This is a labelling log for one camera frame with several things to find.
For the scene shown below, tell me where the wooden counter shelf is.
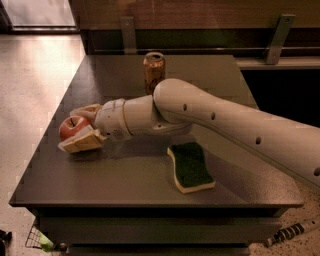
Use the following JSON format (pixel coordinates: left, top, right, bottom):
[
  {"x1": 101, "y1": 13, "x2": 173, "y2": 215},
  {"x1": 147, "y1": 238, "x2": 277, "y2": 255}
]
[{"x1": 68, "y1": 0, "x2": 320, "y2": 69}]

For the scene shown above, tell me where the metal bracket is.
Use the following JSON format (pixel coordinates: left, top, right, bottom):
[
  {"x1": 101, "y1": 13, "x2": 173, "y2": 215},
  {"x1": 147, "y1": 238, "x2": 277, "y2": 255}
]
[
  {"x1": 264, "y1": 14, "x2": 295, "y2": 65},
  {"x1": 120, "y1": 16, "x2": 137, "y2": 55}
]

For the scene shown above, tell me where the red apple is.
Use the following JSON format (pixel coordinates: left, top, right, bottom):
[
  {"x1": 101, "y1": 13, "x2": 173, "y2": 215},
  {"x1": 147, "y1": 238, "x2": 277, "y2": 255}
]
[{"x1": 59, "y1": 116, "x2": 90, "y2": 141}]

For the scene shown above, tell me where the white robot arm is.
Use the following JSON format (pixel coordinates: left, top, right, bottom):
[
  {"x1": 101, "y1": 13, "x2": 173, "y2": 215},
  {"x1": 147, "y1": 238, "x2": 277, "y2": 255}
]
[{"x1": 58, "y1": 79, "x2": 320, "y2": 188}]

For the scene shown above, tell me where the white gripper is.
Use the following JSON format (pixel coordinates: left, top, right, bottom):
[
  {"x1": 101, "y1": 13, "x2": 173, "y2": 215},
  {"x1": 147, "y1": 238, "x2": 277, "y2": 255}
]
[{"x1": 58, "y1": 99, "x2": 131, "y2": 153}]

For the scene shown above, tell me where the orange soda can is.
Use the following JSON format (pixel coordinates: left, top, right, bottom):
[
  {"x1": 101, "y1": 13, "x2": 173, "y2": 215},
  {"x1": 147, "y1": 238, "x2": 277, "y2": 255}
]
[{"x1": 143, "y1": 52, "x2": 165, "y2": 95}]

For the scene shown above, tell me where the wire basket with green item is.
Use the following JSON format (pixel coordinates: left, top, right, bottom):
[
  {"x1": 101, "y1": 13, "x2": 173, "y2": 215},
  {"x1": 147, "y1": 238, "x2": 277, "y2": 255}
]
[{"x1": 25, "y1": 225, "x2": 54, "y2": 252}]

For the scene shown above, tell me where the left metal bracket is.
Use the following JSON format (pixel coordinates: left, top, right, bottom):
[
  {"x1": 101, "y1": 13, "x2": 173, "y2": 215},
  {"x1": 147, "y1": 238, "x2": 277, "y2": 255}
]
[{"x1": 120, "y1": 16, "x2": 137, "y2": 55}]

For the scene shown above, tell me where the striped black white handle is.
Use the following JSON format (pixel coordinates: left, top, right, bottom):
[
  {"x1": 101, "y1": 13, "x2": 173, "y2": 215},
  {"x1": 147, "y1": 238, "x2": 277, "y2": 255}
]
[{"x1": 264, "y1": 217, "x2": 320, "y2": 248}]

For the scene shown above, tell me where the dark grey table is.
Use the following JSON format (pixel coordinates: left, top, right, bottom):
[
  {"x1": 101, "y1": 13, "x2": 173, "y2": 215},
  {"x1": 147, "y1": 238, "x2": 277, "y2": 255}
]
[{"x1": 10, "y1": 55, "x2": 303, "y2": 256}]

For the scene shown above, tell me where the green and yellow sponge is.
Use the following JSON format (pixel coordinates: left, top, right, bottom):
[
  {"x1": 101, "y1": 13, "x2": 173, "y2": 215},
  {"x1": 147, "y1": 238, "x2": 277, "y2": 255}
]
[{"x1": 167, "y1": 142, "x2": 215, "y2": 194}]

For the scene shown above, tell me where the right metal bracket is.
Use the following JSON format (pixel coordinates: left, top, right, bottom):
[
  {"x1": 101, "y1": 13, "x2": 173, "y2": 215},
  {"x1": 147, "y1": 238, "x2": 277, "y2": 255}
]
[{"x1": 264, "y1": 14, "x2": 295, "y2": 65}]

